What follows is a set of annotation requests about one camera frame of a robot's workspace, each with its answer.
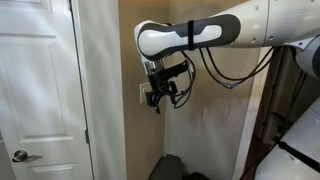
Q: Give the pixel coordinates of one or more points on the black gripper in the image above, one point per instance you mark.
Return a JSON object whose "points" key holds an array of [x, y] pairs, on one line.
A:
{"points": [[157, 83]]}

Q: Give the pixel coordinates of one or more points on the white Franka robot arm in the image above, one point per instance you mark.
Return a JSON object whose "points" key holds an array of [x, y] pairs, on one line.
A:
{"points": [[253, 23]]}

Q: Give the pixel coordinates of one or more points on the dark grey box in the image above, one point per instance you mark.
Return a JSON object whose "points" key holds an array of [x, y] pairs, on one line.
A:
{"points": [[168, 168]]}

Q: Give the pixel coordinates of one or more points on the dark door hinge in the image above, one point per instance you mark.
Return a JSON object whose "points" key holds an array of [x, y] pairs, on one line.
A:
{"points": [[86, 136]]}

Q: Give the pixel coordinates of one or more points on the black rounded object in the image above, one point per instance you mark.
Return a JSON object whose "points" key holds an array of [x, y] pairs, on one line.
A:
{"points": [[196, 176]]}

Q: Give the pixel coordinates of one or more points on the white doorway trim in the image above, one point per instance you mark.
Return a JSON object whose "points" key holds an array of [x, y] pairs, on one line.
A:
{"points": [[248, 126]]}

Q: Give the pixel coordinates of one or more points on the white panelled door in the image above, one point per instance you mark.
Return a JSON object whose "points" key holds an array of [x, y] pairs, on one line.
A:
{"points": [[36, 83]]}

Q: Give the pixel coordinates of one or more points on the dark wooden furniture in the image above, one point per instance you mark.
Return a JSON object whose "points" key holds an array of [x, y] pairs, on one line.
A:
{"points": [[283, 100]]}

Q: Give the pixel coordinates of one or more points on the white light switch plate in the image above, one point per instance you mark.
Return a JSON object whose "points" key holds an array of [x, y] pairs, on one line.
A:
{"points": [[143, 91]]}

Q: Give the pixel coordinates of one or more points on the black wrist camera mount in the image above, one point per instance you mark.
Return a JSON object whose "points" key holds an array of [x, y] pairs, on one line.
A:
{"points": [[177, 69]]}

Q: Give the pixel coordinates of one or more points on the white door frame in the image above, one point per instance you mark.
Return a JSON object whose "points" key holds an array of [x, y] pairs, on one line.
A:
{"points": [[101, 93]]}

